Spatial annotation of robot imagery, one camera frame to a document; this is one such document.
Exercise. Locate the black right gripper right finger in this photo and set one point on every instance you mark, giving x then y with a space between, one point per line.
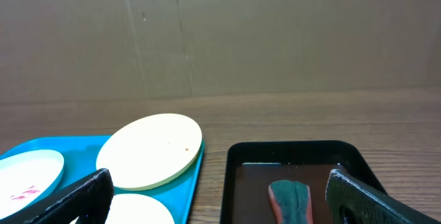
352 201

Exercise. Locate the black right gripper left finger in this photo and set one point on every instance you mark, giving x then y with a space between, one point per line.
86 201

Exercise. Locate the yellow plate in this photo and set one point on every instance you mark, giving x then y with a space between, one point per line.
150 152
137 209

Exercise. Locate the orange green scrub sponge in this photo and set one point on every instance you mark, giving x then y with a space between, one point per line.
291 202

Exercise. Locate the light blue plate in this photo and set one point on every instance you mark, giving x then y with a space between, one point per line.
29 177

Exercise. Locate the teal plastic tray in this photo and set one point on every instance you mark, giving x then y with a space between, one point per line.
80 154

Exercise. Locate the black water tray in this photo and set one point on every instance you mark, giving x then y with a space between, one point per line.
252 167

